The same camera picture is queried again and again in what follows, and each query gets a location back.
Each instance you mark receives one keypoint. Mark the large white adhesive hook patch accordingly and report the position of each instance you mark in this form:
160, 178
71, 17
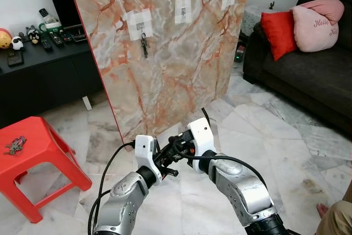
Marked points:
133, 20

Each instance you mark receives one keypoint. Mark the small white toy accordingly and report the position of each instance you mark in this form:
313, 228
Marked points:
17, 43

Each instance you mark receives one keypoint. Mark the red cushion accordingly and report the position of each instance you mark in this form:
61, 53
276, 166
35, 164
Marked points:
278, 34

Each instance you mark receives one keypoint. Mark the black power strip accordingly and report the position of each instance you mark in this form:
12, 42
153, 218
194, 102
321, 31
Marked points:
238, 53

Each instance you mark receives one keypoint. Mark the orange veined marble board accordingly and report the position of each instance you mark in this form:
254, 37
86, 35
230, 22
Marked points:
176, 81

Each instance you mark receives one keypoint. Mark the silver key bunch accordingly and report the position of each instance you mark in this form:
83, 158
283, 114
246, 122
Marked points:
15, 145

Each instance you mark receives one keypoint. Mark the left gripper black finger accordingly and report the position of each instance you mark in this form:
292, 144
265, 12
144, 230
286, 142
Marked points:
172, 173

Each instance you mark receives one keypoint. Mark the black remote control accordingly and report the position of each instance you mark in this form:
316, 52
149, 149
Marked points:
58, 38
47, 43
67, 36
80, 36

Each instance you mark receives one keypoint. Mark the key bunch with black fob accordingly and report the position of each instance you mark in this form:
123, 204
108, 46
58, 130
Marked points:
144, 45

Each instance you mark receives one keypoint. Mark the green mug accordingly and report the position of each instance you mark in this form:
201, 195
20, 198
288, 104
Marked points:
51, 27

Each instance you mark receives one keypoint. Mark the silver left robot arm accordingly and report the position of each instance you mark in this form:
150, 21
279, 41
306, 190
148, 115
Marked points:
121, 207

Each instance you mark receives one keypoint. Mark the orange round toy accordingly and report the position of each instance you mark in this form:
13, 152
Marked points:
4, 38

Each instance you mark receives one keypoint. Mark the small black upright handset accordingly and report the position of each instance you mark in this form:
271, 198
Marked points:
44, 12

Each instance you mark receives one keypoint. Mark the low black sideboard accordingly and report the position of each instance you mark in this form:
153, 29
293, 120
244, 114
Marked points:
44, 81

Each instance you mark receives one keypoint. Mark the flat black wallet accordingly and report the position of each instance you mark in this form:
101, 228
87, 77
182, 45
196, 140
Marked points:
15, 58

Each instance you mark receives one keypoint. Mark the small black and yellow figurine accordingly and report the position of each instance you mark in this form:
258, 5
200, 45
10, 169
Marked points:
34, 35

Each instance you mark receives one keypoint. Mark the red plastic stool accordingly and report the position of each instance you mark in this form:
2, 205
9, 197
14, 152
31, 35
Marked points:
38, 136

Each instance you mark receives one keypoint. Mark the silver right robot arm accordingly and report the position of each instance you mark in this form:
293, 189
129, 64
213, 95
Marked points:
242, 191

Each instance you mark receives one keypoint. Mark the pink Hello Kitty cushion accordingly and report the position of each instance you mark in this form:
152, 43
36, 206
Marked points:
316, 34

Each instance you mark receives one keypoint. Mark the person leg in khaki trousers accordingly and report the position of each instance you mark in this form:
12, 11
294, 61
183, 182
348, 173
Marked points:
338, 218

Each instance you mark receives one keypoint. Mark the small table with patterned cloth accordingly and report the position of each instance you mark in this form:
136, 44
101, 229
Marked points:
254, 17

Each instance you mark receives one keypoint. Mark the black board stand leg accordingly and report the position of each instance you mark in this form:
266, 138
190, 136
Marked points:
207, 116

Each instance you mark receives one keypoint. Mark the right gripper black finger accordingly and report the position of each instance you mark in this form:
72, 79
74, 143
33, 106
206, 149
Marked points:
165, 142

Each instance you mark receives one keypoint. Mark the dark brown sofa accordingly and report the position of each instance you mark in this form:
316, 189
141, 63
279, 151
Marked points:
308, 81

